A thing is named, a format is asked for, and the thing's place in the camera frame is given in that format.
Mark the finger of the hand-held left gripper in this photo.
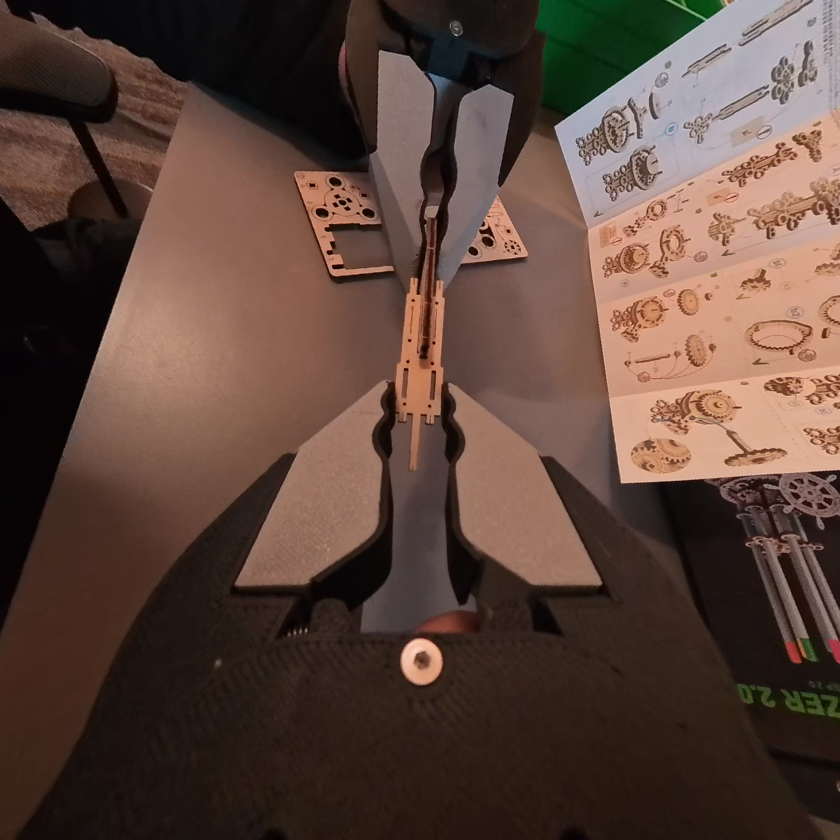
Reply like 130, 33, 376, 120
367, 49, 435, 291
425, 84, 517, 287

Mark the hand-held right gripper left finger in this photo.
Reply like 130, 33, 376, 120
233, 382, 396, 614

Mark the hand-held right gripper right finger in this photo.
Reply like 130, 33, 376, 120
441, 382, 603, 608

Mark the thin dark-edged wooden model part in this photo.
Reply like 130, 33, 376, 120
420, 206, 442, 352

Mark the pale slotted wooden model part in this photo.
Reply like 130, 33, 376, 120
392, 276, 448, 472

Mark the laser-cut wooden parts sheet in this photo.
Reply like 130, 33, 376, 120
293, 169, 529, 284

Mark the green box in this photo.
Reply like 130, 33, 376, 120
535, 0, 746, 116

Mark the black printed product box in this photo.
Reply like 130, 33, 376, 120
663, 469, 840, 791

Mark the folded paper instruction sheet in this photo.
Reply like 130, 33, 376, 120
554, 0, 840, 485

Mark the black chair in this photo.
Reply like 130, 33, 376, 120
0, 0, 130, 219

